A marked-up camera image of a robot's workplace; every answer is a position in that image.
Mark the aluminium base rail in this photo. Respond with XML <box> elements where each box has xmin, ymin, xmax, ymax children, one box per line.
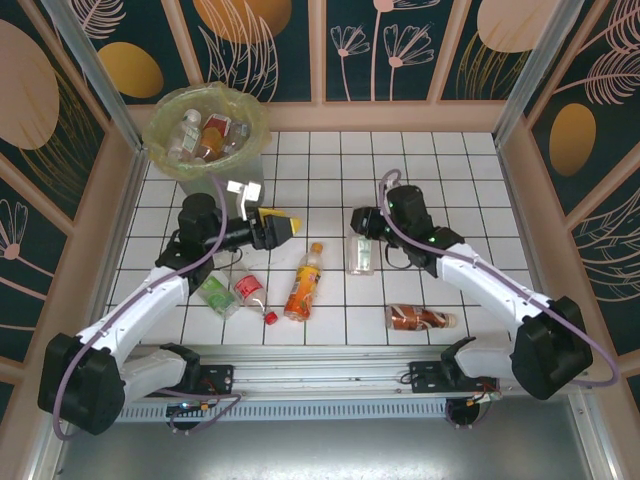
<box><xmin>47</xmin><ymin>344</ymin><xmax>594</xmax><ymax>401</ymax></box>

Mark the grey metal sheet panel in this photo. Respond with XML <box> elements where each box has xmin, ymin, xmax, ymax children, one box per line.
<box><xmin>29</xmin><ymin>394</ymin><xmax>619</xmax><ymax>480</ymax></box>

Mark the grey plastic waste bin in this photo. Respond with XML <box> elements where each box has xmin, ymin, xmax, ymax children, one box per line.
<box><xmin>177</xmin><ymin>159</ymin><xmax>267</xmax><ymax>221</ymax></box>

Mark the red label red cap bottle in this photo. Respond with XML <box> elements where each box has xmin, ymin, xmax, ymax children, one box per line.
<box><xmin>233</xmin><ymin>259</ymin><xmax>279</xmax><ymax>327</ymax></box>

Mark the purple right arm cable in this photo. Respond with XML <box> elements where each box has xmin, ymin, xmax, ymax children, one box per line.
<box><xmin>377</xmin><ymin>169</ymin><xmax>621</xmax><ymax>431</ymax></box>

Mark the slotted grey cable duct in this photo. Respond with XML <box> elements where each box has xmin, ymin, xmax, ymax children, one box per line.
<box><xmin>119</xmin><ymin>402</ymin><xmax>501</xmax><ymax>422</ymax></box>

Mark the bin with green liner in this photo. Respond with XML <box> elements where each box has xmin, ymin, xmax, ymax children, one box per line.
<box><xmin>142</xmin><ymin>79</ymin><xmax>274</xmax><ymax>182</ymax></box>

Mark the orange juice bottle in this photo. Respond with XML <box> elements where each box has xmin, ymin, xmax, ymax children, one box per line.
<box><xmin>283</xmin><ymin>242</ymin><xmax>325</xmax><ymax>321</ymax></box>

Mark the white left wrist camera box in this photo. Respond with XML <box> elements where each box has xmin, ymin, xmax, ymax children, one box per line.
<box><xmin>226</xmin><ymin>179</ymin><xmax>264</xmax><ymax>221</ymax></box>

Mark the aluminium frame post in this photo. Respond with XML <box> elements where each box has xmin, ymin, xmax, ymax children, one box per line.
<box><xmin>492</xmin><ymin>0</ymin><xmax>586</xmax><ymax>146</ymax></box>
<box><xmin>39</xmin><ymin>0</ymin><xmax>146</xmax><ymax>154</ymax></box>

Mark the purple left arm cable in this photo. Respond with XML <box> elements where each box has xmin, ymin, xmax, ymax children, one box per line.
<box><xmin>51</xmin><ymin>172</ymin><xmax>246</xmax><ymax>441</ymax></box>

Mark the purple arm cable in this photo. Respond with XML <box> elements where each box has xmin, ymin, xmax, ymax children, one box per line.
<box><xmin>51</xmin><ymin>172</ymin><xmax>246</xmax><ymax>441</ymax></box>
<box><xmin>377</xmin><ymin>169</ymin><xmax>621</xmax><ymax>431</ymax></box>

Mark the small green label bottle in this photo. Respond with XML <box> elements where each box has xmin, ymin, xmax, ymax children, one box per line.
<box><xmin>168</xmin><ymin>109</ymin><xmax>202</xmax><ymax>162</ymax></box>

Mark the white green label square bottle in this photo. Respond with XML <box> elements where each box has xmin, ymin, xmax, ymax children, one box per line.
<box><xmin>347</xmin><ymin>233</ymin><xmax>376</xmax><ymax>276</ymax></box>

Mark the wide green label bottle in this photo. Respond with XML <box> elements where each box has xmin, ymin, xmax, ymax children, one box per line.
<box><xmin>192</xmin><ymin>273</ymin><xmax>242</xmax><ymax>321</ymax></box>

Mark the red gold label tea bottle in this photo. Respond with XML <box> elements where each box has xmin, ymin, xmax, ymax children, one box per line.
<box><xmin>198</xmin><ymin>112</ymin><xmax>232</xmax><ymax>162</ymax></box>

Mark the brown coffee drink bottle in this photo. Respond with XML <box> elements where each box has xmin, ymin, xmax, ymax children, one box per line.
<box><xmin>383</xmin><ymin>303</ymin><xmax>458</xmax><ymax>334</ymax></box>

